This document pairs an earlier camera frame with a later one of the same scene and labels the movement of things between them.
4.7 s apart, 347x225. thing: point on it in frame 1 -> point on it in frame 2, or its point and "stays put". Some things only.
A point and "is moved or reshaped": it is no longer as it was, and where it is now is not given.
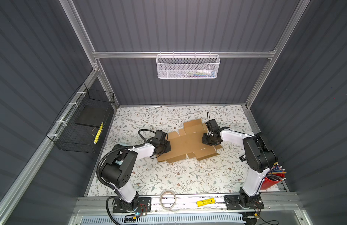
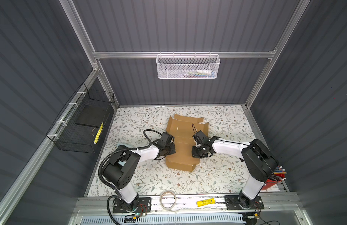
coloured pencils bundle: (277, 172) stays put
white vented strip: (196, 219) stays put
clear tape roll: (169, 208) stays put
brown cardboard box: (189, 140) is moved or reshaped
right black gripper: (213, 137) -> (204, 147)
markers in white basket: (203, 73) stays put
